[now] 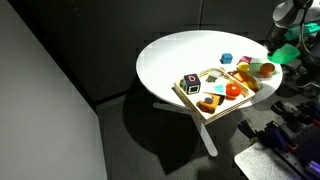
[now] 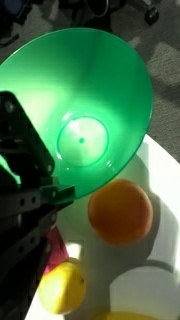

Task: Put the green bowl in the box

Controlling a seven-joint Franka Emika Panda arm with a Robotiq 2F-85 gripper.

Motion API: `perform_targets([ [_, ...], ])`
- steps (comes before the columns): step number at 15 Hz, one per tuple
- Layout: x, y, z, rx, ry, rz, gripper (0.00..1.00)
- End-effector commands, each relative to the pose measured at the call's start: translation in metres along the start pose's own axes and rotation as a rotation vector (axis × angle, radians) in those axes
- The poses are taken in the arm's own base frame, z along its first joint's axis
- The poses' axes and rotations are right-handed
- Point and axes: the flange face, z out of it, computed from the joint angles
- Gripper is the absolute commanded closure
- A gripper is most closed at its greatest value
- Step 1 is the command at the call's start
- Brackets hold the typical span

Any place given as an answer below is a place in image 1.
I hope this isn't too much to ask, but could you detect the black perforated board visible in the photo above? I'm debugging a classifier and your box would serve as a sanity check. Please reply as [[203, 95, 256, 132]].
[[275, 125, 320, 180]]

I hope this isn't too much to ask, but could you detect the pink block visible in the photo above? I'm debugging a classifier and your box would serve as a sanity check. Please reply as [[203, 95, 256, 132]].
[[238, 56, 252, 64]]

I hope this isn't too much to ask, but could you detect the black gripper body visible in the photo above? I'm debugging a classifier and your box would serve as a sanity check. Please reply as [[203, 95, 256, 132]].
[[264, 25, 288, 56]]

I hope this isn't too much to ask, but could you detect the dark green block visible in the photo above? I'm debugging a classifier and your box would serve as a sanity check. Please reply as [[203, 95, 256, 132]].
[[206, 75, 218, 82]]

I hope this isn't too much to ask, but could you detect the white round table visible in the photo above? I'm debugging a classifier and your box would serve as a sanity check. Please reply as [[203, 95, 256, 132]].
[[136, 30, 283, 157]]

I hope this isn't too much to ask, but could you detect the green plastic bowl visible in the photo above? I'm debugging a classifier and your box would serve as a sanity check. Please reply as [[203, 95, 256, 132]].
[[267, 44, 300, 64]]

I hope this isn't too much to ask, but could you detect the black clamp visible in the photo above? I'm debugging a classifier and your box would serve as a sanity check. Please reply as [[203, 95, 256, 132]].
[[238, 120, 262, 139]]

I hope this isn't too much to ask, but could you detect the blue cube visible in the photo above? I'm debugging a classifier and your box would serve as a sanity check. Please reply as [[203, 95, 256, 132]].
[[220, 53, 233, 64]]

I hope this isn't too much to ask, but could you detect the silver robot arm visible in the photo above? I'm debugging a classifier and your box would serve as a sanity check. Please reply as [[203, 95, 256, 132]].
[[264, 0, 320, 56]]

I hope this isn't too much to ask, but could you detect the yellow ball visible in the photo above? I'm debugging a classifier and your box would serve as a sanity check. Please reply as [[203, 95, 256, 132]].
[[237, 62, 250, 72]]

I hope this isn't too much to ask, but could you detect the red tomato toy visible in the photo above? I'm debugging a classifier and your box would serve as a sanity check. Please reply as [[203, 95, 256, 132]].
[[226, 83, 241, 98]]

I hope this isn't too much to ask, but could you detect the black letter D cube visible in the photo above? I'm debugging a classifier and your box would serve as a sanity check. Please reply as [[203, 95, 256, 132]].
[[183, 74, 201, 95]]

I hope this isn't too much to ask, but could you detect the purple clamp at right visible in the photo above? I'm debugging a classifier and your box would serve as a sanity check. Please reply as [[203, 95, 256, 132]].
[[299, 101, 320, 120]]

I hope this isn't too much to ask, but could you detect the orange ball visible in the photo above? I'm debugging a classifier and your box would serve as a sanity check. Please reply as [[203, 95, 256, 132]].
[[260, 63, 275, 76]]

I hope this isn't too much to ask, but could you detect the orange wooden block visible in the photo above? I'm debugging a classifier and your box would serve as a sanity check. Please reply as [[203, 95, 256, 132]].
[[197, 93, 220, 114]]

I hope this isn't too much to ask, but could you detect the purple clamp with orange tip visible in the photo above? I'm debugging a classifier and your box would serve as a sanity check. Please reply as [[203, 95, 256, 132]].
[[263, 121, 298, 152]]

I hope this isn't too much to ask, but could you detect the teal triangle block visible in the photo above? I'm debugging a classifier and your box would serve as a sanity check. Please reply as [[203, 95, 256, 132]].
[[213, 85, 225, 94]]

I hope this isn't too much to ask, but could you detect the yellow banana toy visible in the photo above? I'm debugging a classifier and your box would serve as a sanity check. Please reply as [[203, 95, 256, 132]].
[[240, 72, 260, 92]]

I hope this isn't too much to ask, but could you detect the wooden tray box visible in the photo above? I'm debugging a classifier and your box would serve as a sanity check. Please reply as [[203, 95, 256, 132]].
[[174, 68, 255, 124]]

